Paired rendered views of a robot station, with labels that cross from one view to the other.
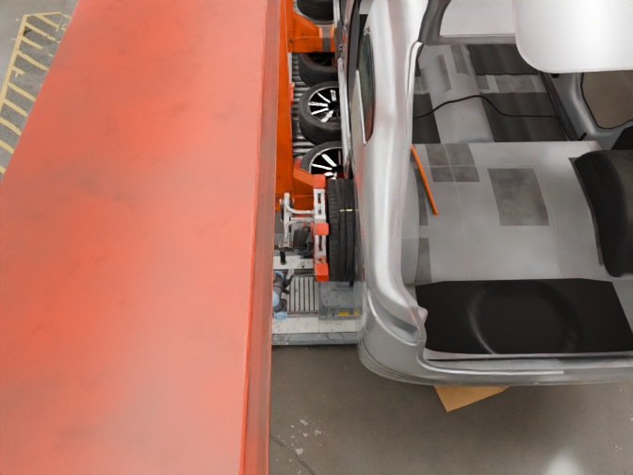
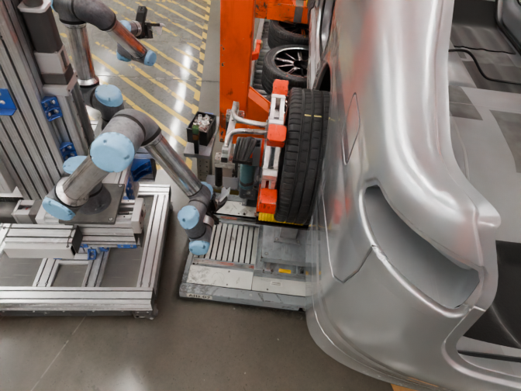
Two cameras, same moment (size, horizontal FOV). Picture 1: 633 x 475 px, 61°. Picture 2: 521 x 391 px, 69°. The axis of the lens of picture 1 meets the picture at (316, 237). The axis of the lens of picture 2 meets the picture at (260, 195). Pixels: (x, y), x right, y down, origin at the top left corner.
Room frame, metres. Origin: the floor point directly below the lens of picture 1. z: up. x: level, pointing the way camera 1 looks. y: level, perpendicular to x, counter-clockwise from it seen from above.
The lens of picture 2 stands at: (0.64, -0.02, 2.09)
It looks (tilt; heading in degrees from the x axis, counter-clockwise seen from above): 47 degrees down; 1
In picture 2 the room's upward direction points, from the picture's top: 7 degrees clockwise
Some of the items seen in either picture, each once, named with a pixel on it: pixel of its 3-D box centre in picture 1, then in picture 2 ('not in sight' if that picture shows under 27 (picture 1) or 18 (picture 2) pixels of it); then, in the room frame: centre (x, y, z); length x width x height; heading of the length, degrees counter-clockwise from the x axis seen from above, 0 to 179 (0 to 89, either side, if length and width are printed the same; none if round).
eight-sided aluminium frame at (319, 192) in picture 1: (319, 230); (270, 153); (2.07, -0.02, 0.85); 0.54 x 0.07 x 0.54; 2
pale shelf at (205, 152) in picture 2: not in sight; (202, 135); (2.64, 0.46, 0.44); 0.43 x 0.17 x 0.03; 2
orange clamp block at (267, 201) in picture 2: (321, 271); (267, 200); (1.76, -0.03, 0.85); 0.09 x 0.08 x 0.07; 2
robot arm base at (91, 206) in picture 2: not in sight; (90, 193); (1.64, 0.71, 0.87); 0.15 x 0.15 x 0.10
